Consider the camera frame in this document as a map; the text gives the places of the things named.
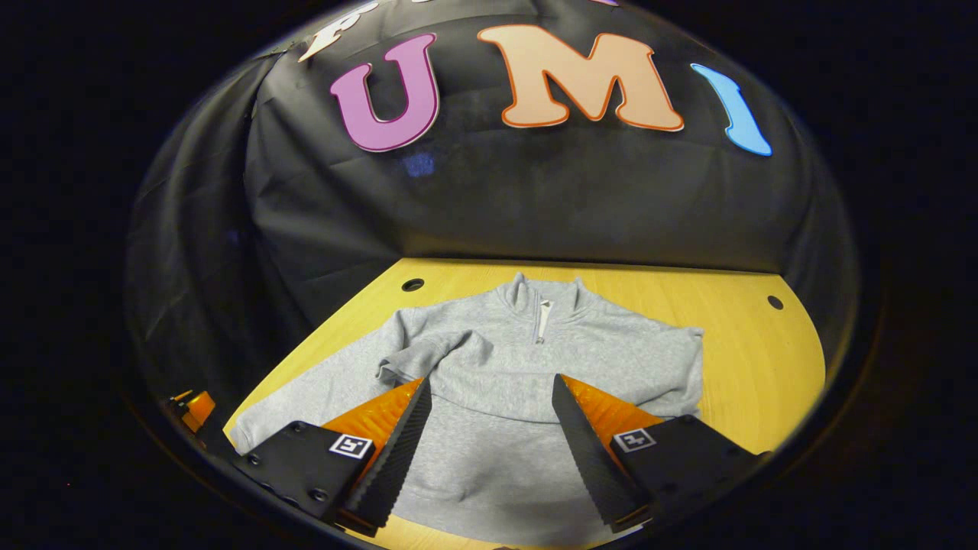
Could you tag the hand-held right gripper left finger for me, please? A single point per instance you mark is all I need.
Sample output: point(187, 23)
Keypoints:
point(397, 458)

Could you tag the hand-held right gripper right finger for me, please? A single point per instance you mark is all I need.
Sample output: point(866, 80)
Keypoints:
point(588, 458)

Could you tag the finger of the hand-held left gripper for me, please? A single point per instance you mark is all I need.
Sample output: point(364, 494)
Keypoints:
point(200, 409)

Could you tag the grey zip-neck sweatshirt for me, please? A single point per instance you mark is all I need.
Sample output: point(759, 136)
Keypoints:
point(489, 359)

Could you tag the black backdrop cloth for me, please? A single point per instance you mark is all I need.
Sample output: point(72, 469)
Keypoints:
point(535, 191)

